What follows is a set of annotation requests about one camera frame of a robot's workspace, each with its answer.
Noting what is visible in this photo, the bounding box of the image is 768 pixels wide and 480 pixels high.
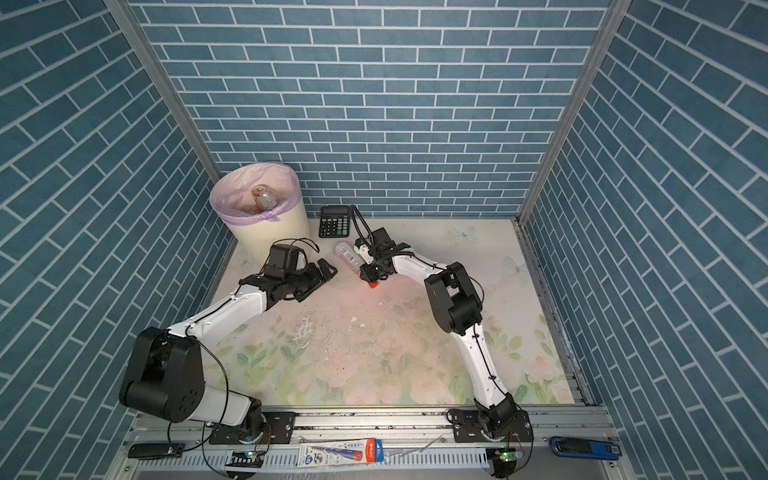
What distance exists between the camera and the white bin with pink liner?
846mm

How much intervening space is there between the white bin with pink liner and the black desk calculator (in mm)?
141

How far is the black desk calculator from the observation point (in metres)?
1.18
